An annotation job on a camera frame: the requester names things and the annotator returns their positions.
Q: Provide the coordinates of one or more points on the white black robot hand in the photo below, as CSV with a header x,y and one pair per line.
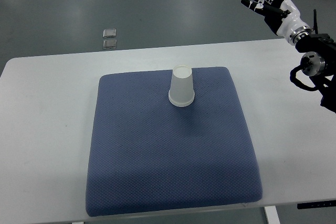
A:
x,y
282,17

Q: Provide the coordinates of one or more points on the metal floor plate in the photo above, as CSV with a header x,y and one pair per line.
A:
x,y
109,44
109,33

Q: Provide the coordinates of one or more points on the white paper cup on cushion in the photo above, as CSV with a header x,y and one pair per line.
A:
x,y
181,104

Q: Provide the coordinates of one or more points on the white paper cup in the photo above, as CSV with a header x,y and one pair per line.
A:
x,y
181,87
181,104

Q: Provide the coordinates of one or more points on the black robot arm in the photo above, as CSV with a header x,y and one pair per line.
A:
x,y
317,62

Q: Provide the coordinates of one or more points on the upper metal floor plate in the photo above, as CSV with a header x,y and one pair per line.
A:
x,y
109,33

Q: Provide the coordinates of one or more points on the lower metal floor plate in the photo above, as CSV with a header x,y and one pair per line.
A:
x,y
109,44

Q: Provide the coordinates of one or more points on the white table leg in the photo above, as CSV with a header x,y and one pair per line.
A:
x,y
271,215

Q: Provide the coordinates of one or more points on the table control panel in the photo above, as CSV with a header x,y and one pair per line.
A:
x,y
317,204

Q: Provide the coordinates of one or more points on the blue mesh cushion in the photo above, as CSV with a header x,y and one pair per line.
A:
x,y
148,155

